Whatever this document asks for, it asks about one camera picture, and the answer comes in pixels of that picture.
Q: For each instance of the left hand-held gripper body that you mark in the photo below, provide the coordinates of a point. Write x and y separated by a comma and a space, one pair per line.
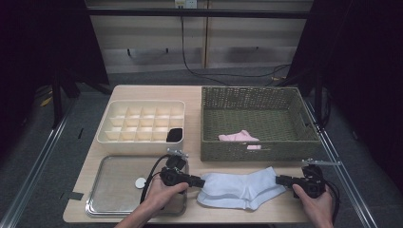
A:
172, 177

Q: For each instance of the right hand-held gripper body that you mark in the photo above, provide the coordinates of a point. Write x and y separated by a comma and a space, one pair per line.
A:
313, 185

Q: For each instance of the green woven basket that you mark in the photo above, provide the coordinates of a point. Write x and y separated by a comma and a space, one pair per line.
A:
228, 153

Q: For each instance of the cream divided storage box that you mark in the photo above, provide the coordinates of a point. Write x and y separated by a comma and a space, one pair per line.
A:
142, 148

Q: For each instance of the black sock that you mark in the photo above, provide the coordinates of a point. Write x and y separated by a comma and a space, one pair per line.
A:
175, 135

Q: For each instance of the pink sock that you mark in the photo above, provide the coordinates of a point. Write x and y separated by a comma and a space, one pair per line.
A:
237, 136
253, 147

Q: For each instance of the clear plastic box lid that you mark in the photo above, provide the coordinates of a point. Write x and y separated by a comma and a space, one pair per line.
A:
117, 190

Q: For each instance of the person's left hand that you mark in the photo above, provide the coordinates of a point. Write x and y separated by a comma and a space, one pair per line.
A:
161, 196

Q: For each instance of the person's right hand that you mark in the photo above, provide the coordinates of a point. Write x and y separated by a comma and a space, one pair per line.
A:
318, 212

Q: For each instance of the black tape piece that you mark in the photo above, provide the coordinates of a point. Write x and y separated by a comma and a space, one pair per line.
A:
76, 195
80, 133

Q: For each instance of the black curtain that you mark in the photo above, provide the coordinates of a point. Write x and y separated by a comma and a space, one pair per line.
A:
31, 47
364, 63

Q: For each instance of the black metal stand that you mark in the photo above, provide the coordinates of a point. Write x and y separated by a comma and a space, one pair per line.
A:
57, 104

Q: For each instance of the black horizontal metal bar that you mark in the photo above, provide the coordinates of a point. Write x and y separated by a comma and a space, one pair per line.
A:
190, 13

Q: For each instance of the metal floor rail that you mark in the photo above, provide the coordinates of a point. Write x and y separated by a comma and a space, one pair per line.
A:
35, 172
355, 194

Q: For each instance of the white wall power outlet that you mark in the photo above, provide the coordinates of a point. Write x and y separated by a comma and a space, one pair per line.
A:
190, 3

